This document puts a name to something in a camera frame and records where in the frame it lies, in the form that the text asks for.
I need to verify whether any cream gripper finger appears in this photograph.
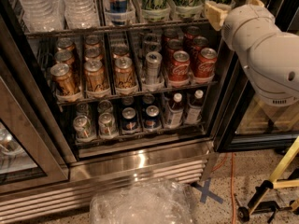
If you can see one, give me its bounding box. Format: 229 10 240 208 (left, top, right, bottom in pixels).
204 0 232 31
246 0 264 7

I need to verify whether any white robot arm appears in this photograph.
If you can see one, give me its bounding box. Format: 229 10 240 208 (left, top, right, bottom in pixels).
204 0 299 106

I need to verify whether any front right red cola can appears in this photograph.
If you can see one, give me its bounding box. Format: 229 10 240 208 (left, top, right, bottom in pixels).
193 48 217 78

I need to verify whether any red cola can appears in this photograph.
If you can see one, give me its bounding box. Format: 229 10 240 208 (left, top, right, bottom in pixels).
168 50 190 81
193 48 217 78

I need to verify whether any front left red cola can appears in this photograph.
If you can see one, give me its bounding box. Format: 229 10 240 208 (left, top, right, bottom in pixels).
168 50 190 81

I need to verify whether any slim silver can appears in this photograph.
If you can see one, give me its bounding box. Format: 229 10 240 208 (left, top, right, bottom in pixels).
145 51 163 85

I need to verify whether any blue silver energy can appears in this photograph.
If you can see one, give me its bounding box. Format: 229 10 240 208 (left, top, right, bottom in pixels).
103 0 135 26

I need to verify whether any gold can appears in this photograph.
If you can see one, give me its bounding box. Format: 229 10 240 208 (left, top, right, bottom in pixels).
50 63 79 96
114 57 136 89
54 49 75 67
84 60 109 92
112 44 130 59
84 48 104 61

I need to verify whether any front right gold can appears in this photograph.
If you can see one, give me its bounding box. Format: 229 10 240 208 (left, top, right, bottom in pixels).
114 57 136 89

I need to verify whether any right fridge glass door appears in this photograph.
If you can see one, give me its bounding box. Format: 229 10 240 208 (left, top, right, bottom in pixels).
214 0 299 152

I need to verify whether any front right dark blue can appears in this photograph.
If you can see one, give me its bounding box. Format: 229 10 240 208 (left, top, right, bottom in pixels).
144 105 160 129

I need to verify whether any dark blue can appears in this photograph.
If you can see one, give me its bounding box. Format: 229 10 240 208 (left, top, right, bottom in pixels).
121 107 138 131
144 105 160 129

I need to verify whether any stainless steel fridge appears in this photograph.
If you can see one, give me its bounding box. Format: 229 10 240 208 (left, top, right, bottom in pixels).
0 0 260 224

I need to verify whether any front middle gold can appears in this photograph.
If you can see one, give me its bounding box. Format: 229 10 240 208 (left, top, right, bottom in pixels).
84 60 109 92

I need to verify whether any front left dark blue can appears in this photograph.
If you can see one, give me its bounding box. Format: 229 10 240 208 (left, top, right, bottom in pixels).
121 107 138 131

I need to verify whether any front right silver green can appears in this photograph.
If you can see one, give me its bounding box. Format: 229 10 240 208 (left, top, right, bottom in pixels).
98 113 117 136

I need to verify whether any silver green can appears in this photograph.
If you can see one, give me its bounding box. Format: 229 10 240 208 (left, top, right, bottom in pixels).
73 115 93 138
98 113 117 136

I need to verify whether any front left gold can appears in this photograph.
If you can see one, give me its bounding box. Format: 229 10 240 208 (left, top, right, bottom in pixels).
50 63 79 96

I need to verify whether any front left silver green can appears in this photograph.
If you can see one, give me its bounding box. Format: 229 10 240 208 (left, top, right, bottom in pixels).
73 115 93 138

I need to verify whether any left fridge door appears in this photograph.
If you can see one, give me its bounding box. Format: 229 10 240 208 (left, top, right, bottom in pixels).
0 58 68 196

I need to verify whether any right white cap bottle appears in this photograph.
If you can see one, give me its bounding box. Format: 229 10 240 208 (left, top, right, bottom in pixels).
185 90 204 124

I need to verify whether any white cap bottle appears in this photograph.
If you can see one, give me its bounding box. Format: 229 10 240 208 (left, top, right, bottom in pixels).
164 92 183 128
185 90 204 124

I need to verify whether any left white cap bottle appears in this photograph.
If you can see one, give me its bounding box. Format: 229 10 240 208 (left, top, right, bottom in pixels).
164 92 183 128

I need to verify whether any right clear water bottle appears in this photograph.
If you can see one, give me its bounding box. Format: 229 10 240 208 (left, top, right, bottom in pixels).
64 0 100 29

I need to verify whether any clear water bottle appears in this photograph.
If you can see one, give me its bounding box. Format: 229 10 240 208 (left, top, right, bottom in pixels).
64 0 100 29
19 0 64 33

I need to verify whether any left clear water bottle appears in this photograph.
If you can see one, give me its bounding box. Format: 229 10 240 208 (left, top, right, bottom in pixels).
19 0 64 33

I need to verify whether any blue tape cross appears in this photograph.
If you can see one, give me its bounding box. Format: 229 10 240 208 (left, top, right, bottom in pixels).
192 178 223 204

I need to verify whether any clear plastic bag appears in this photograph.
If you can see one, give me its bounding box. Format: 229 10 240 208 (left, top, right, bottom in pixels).
90 179 195 224

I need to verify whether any yellow black stand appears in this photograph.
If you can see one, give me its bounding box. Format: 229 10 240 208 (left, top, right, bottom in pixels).
237 142 299 224

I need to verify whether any orange cable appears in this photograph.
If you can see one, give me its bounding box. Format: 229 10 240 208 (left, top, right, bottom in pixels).
212 152 237 224

